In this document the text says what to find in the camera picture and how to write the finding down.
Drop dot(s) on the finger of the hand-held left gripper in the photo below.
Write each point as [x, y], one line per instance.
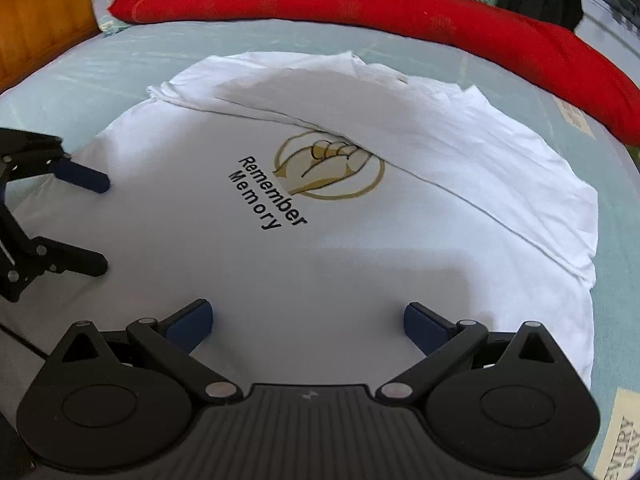
[82, 177]
[75, 260]

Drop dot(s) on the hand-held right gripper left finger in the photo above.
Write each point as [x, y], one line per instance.
[192, 325]

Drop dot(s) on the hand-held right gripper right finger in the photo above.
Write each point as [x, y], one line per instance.
[427, 327]

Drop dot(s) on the white printed t-shirt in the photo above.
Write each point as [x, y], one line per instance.
[350, 260]

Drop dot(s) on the wooden headboard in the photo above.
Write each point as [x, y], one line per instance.
[40, 25]

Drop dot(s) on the red quilt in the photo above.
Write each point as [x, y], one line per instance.
[400, 10]

